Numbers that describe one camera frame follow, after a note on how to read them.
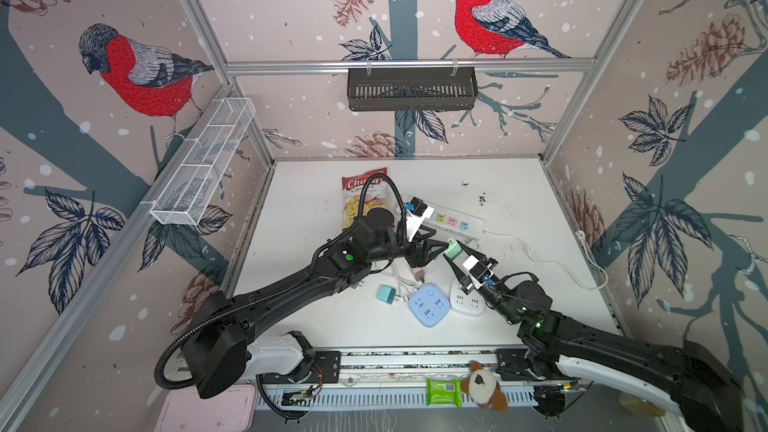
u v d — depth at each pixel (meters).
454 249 0.69
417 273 0.87
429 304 0.82
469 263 0.59
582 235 1.01
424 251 0.63
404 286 0.85
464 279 0.64
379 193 1.04
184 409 0.66
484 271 0.57
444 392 0.70
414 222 0.62
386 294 0.84
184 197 0.71
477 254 0.66
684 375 0.44
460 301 0.82
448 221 0.99
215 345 0.40
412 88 1.04
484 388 0.68
